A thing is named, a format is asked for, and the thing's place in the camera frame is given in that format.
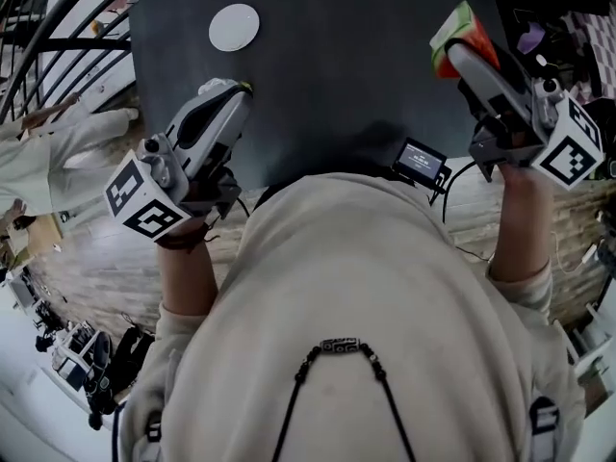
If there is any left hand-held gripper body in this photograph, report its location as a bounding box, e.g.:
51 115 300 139
104 132 244 244

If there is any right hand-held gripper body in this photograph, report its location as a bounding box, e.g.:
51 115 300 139
469 77 605 192

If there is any red green watermelon slice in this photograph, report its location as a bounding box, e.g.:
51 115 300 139
428 0 501 81

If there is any person's right forearm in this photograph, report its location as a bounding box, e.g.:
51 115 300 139
486 164 554 283

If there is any person's left forearm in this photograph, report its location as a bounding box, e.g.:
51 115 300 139
156 218 218 317

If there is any dark grey table top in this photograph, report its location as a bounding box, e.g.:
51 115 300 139
127 0 514 192

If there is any checkered cloth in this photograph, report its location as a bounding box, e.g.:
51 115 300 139
562 12 616 105

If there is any white round plate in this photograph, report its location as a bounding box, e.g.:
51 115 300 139
208 2 261 52

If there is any small black display device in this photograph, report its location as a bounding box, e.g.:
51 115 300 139
391 137 452 190

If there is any brown cardboard box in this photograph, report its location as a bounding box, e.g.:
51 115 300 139
9 214 64 259

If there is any black metal railing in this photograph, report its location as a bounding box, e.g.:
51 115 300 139
0 0 160 124

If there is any person's beige sweatshirt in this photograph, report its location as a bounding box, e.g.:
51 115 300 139
117 171 588 462

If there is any dark red wrist cord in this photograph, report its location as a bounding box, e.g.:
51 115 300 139
156 221 220 254

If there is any white charger cable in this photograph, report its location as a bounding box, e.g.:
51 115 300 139
552 231 601 273

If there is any black display cable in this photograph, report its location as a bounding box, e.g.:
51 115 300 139
427 159 482 225

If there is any thin black hanging cable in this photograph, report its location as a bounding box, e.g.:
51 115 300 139
111 401 121 462

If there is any grey shoulder strap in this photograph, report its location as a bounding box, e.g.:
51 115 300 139
143 419 165 462
528 397 562 462

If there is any black cord bead necklace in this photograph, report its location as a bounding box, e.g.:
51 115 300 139
271 337 418 462

